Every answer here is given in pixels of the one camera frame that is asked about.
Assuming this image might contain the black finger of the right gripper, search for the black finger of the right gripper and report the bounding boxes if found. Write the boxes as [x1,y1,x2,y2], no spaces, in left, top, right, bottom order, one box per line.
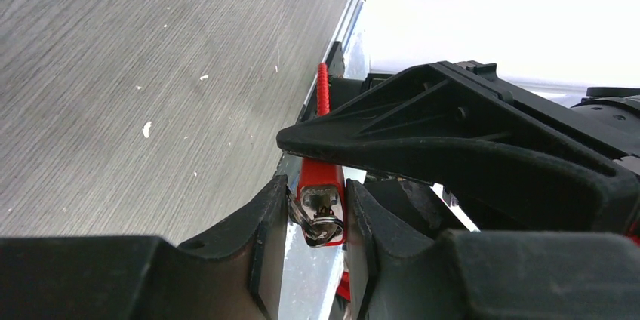
[365,180,468,238]

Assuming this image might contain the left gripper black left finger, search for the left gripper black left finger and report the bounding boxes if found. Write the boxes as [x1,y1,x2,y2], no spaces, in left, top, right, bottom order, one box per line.
[1,175,289,319]

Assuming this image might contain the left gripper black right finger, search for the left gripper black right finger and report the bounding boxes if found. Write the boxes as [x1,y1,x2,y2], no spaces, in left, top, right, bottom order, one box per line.
[346,181,639,319]

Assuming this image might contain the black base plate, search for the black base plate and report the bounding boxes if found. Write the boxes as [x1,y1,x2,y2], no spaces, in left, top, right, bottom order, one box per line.
[296,41,392,122]

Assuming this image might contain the red cable padlock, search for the red cable padlock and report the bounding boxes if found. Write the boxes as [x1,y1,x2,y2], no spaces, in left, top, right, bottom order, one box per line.
[297,63,351,302]

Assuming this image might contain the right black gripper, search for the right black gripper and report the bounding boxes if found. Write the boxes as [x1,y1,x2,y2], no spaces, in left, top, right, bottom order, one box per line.
[276,61,639,234]

